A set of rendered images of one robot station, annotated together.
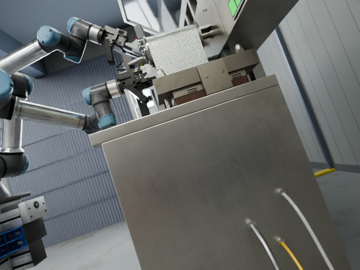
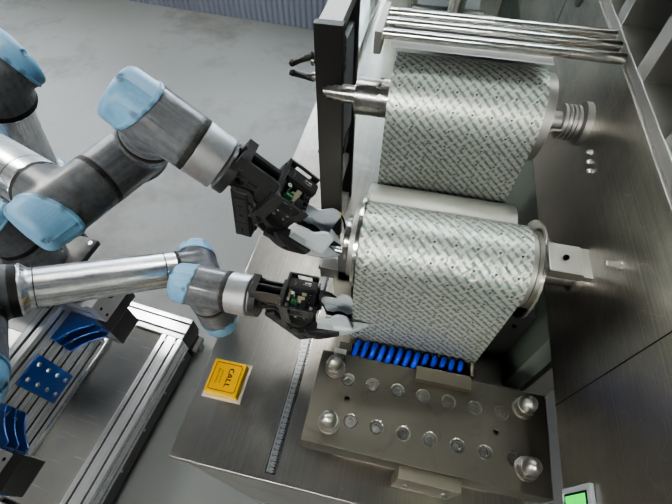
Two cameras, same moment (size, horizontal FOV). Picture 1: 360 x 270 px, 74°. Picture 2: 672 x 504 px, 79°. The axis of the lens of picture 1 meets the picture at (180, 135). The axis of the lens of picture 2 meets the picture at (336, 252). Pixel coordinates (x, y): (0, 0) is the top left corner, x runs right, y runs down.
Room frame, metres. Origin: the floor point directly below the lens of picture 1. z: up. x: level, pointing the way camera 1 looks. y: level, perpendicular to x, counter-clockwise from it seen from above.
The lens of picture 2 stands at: (0.71, -0.07, 1.75)
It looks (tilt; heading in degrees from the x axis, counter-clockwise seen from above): 54 degrees down; 18
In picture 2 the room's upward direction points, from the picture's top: straight up
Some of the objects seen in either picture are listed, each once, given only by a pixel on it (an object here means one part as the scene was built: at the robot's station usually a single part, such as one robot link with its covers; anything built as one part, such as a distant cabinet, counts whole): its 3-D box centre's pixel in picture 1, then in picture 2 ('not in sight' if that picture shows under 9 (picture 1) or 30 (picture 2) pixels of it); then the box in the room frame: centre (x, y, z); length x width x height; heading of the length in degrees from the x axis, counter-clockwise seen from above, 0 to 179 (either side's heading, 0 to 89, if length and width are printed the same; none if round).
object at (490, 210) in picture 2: not in sight; (434, 226); (1.22, -0.10, 1.17); 0.26 x 0.12 x 0.12; 95
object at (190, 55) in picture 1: (183, 67); (419, 329); (1.04, -0.11, 1.11); 0.23 x 0.01 x 0.18; 95
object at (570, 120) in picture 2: not in sight; (562, 121); (1.37, -0.25, 1.33); 0.07 x 0.07 x 0.07; 5
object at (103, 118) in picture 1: (103, 117); (214, 305); (1.02, 0.29, 1.01); 0.11 x 0.08 x 0.11; 44
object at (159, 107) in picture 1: (153, 96); (337, 282); (1.12, 0.06, 1.05); 0.06 x 0.05 x 0.31; 95
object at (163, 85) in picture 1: (203, 78); (423, 421); (0.93, -0.16, 1.00); 0.40 x 0.16 x 0.06; 95
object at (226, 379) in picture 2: not in sight; (226, 379); (0.91, 0.23, 0.91); 0.07 x 0.07 x 0.02; 5
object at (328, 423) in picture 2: (160, 74); (328, 419); (0.87, -0.01, 1.05); 0.04 x 0.04 x 0.04
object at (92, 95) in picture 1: (97, 94); (203, 287); (1.01, 0.28, 1.11); 0.11 x 0.08 x 0.09; 95
